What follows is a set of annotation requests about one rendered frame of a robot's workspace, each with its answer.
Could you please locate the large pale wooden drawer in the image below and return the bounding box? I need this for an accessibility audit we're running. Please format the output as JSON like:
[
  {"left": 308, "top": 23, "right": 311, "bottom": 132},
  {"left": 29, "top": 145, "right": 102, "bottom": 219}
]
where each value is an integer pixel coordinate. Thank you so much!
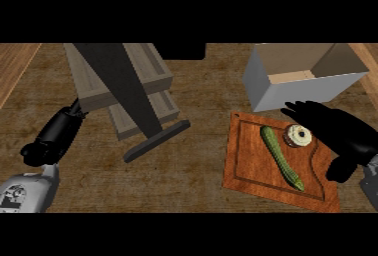
[{"left": 62, "top": 42, "right": 175, "bottom": 113}]

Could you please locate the black appliance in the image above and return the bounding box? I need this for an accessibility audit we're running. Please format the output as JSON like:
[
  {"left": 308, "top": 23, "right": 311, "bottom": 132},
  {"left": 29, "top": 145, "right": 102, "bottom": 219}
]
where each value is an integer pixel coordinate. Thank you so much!
[{"left": 161, "top": 42, "right": 209, "bottom": 61}]

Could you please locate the green cucumber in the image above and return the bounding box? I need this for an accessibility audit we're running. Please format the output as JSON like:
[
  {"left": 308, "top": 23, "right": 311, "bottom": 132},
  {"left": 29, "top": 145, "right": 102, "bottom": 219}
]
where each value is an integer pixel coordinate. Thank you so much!
[{"left": 259, "top": 125, "right": 308, "bottom": 193}]

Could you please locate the cream frosted cupcake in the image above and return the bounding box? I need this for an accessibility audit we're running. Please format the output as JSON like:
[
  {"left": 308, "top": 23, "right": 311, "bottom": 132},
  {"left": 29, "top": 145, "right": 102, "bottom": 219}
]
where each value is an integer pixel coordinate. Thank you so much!
[{"left": 282, "top": 123, "right": 315, "bottom": 149}]

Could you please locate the grey cardboard box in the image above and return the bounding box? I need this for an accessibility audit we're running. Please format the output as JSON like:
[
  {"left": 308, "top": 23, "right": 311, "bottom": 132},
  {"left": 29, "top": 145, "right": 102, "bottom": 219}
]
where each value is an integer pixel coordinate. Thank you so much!
[{"left": 241, "top": 42, "right": 371, "bottom": 113}]

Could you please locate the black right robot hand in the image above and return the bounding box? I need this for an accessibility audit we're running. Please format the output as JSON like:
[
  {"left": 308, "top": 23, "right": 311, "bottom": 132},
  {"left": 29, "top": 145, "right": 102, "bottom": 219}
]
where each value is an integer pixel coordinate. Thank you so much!
[{"left": 280, "top": 99, "right": 378, "bottom": 184}]

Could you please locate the brown wooden cutting board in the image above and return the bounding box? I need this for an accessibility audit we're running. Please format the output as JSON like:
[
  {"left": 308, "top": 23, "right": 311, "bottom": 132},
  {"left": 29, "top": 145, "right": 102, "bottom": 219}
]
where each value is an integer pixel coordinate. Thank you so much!
[{"left": 222, "top": 110, "right": 343, "bottom": 214}]

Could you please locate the small pale wooden drawer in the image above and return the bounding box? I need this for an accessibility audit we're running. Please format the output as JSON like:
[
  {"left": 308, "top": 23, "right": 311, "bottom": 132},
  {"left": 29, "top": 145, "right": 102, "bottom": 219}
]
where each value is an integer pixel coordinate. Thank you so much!
[{"left": 107, "top": 89, "right": 182, "bottom": 141}]

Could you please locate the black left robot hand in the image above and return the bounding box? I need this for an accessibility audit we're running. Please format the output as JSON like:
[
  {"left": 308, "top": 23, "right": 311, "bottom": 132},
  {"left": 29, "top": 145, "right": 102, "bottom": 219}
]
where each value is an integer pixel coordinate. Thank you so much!
[{"left": 20, "top": 98, "right": 91, "bottom": 168}]

